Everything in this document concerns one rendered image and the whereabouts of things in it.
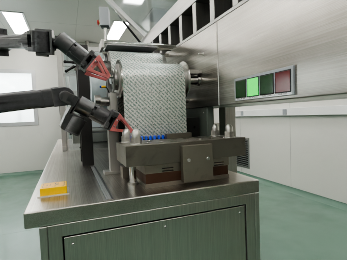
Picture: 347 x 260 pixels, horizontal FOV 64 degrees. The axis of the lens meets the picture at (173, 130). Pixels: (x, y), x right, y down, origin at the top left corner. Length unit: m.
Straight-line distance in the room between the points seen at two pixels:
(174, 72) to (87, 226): 0.61
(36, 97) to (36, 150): 5.68
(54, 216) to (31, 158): 5.89
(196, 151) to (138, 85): 0.33
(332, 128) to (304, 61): 2.99
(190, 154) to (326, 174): 3.09
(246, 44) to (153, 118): 0.40
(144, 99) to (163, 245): 0.49
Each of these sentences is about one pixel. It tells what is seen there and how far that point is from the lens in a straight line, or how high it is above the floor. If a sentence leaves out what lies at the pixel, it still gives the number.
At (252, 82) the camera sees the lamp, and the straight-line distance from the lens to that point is 0.85.
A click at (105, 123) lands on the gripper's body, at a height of 1.09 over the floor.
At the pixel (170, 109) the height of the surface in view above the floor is 1.13.
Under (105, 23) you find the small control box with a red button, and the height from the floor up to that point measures 1.62.
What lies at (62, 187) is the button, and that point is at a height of 0.92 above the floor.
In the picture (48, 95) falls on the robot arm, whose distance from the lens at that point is 0.93.
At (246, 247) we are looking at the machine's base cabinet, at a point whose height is 0.69.
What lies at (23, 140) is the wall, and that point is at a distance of 6.61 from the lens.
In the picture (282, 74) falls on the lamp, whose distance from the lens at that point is 0.76.
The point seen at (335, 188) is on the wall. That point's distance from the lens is 3.78.
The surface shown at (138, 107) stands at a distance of 1.00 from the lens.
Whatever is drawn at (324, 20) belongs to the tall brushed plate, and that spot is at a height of 1.30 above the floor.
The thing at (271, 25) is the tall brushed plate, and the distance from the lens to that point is 0.82.
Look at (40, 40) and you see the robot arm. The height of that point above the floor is 1.37.
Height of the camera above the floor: 1.11
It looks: 3 degrees down
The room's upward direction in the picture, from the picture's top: 2 degrees counter-clockwise
